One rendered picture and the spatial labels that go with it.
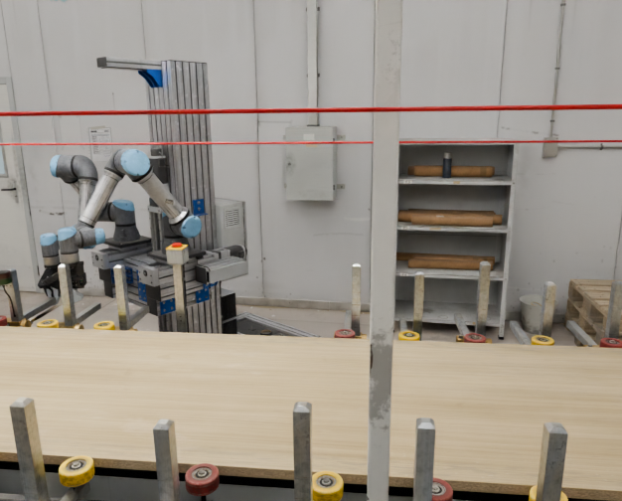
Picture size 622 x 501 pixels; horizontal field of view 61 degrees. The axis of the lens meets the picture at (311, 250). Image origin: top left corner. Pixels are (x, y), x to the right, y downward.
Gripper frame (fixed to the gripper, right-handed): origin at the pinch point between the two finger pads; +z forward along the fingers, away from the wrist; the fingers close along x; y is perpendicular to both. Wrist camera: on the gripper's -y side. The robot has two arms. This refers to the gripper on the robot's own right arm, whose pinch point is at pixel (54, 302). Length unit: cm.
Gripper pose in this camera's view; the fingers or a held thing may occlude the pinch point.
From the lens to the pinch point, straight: 302.2
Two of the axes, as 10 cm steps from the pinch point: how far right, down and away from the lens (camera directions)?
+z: 0.1, 9.7, 2.5
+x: -9.9, -0.2, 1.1
